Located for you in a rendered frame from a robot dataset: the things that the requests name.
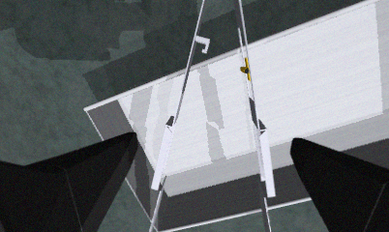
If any grey rectangular tray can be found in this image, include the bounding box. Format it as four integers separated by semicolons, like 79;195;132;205
83;0;389;232

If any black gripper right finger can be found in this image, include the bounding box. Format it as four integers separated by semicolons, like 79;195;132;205
289;137;389;232

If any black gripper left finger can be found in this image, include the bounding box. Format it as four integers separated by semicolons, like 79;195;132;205
0;132;137;232

